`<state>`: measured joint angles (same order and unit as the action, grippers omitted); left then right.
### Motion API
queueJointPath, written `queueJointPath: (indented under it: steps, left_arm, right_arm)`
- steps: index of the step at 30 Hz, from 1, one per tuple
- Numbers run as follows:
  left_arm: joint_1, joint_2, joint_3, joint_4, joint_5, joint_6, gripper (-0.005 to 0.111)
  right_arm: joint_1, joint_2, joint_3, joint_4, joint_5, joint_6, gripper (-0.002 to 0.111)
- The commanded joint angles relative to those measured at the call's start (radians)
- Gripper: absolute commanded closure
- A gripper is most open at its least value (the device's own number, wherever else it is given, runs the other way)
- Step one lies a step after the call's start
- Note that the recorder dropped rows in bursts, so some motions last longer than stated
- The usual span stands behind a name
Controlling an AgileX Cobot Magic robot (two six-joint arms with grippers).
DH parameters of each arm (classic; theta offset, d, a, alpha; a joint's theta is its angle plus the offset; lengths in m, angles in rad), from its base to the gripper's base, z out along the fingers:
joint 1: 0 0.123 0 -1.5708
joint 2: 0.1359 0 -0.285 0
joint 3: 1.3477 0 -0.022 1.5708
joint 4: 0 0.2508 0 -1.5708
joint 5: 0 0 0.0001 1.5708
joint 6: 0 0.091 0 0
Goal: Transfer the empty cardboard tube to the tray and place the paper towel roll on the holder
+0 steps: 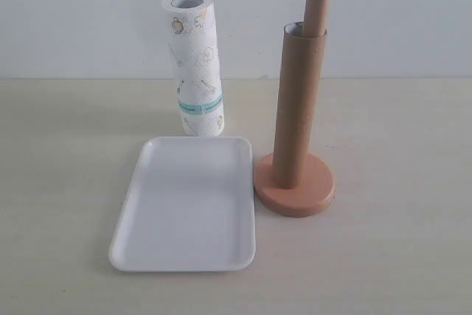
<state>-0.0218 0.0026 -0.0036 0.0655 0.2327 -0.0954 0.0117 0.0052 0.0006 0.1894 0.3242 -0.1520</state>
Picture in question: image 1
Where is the brown cardboard tube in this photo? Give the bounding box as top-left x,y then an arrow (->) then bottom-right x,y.
273,21 -> 327,189

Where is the wooden paper towel holder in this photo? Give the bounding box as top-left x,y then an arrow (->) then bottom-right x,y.
254,0 -> 335,218

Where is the patterned white paper towel roll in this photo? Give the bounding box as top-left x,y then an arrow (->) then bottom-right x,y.
162,0 -> 224,136

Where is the white rectangular tray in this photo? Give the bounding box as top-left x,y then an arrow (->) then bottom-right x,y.
108,136 -> 256,272

